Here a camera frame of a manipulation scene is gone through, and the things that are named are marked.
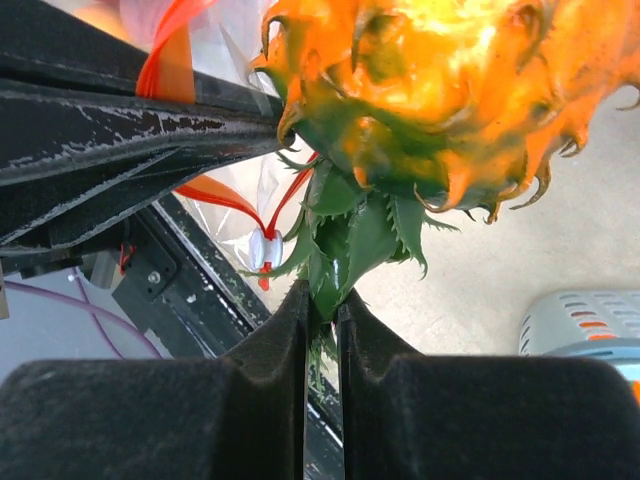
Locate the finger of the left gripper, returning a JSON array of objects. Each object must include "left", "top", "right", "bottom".
[{"left": 1, "top": 1, "right": 294, "bottom": 257}]

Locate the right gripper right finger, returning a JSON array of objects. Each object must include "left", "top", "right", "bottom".
[{"left": 337, "top": 293, "right": 639, "bottom": 479}]

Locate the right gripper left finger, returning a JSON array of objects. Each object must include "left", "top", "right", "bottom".
[{"left": 1, "top": 281, "right": 309, "bottom": 479}]

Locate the orange peeled fruit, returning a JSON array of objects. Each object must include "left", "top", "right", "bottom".
[{"left": 250, "top": 0, "right": 639, "bottom": 372}]

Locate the blue plastic basket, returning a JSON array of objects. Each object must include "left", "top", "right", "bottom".
[{"left": 518, "top": 290, "right": 639, "bottom": 380}]

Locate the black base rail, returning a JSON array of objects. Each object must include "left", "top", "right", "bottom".
[{"left": 114, "top": 198, "right": 344, "bottom": 479}]

